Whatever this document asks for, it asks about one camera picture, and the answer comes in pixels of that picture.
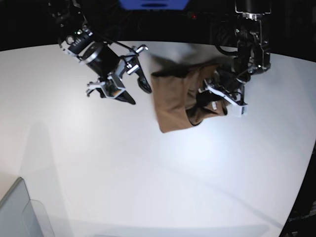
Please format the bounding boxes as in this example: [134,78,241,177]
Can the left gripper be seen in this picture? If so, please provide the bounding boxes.
[198,69,248,105]

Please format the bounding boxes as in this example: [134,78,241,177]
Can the grey plastic bin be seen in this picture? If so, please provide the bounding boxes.
[0,177,55,237]

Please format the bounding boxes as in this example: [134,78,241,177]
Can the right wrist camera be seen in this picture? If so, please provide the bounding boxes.
[101,76,126,99]

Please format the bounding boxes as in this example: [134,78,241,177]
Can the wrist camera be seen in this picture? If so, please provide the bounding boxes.
[101,76,126,99]
[230,104,248,118]

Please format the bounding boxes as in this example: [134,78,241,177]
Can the blue box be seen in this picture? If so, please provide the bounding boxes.
[119,0,189,10]

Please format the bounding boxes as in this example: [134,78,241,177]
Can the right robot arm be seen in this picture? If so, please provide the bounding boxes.
[48,0,152,105]

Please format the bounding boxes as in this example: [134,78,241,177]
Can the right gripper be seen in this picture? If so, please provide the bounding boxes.
[85,44,152,105]

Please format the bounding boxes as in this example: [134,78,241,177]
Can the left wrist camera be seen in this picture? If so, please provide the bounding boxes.
[230,104,248,118]

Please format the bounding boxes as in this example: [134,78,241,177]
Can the black power strip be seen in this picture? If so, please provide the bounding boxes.
[186,11,213,22]

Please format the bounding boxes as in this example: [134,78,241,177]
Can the brown t-shirt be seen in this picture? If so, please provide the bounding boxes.
[151,62,229,133]

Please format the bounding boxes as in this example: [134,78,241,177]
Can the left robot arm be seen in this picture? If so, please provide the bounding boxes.
[197,0,272,117]

